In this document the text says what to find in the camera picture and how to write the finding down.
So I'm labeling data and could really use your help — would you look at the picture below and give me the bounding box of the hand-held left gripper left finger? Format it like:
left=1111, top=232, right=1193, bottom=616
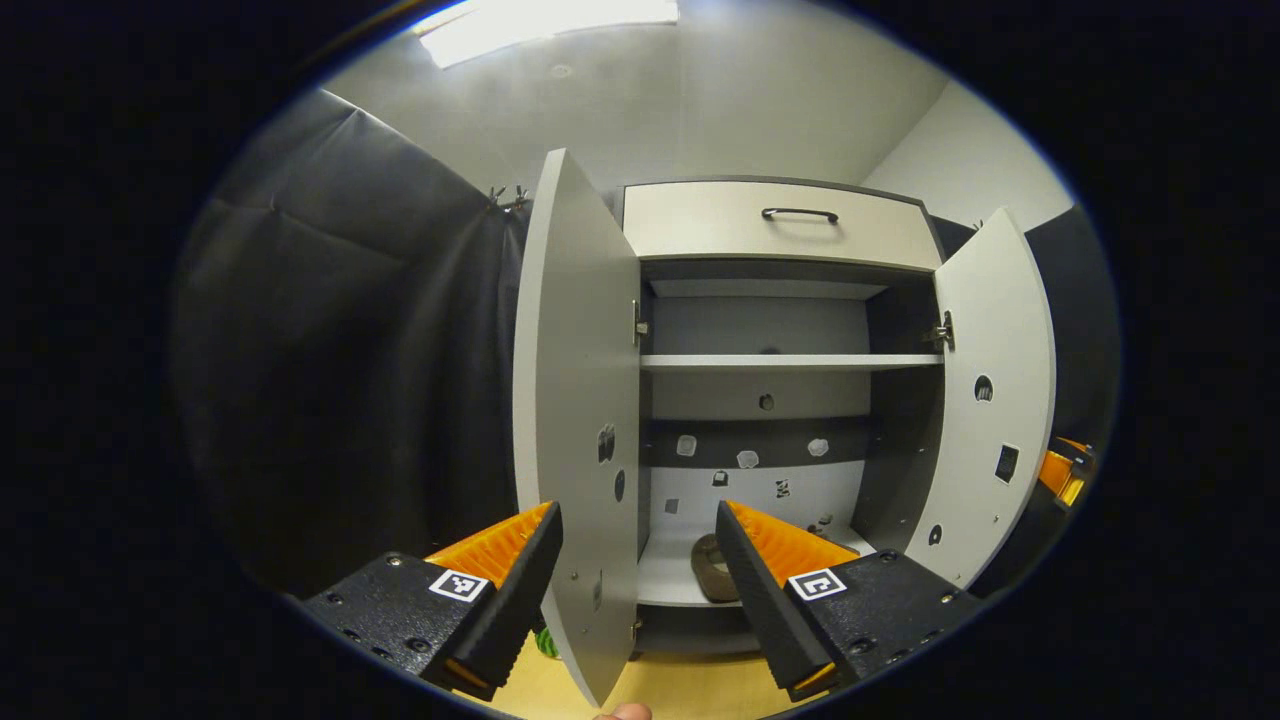
left=300, top=500, right=565, bottom=702

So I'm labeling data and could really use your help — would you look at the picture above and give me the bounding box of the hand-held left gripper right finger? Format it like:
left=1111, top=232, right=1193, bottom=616
left=714, top=499, right=987, bottom=702

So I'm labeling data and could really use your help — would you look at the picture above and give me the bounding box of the brown fuzzy shoe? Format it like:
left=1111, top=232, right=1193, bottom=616
left=690, top=533, right=744, bottom=604

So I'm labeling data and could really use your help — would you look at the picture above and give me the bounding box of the white shoe cabinet door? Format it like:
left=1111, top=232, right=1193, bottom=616
left=512, top=148, right=643, bottom=708
left=903, top=207, right=1059, bottom=589

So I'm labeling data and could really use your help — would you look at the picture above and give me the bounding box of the grey white shoe cabinet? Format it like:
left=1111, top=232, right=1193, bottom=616
left=620, top=178, right=949, bottom=656

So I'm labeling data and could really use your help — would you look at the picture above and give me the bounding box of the white cabinet shelf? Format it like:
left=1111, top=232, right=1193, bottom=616
left=640, top=352, right=945, bottom=375

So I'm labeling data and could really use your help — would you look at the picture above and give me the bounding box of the black backdrop cloth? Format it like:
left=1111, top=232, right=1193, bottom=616
left=175, top=88, right=1119, bottom=601

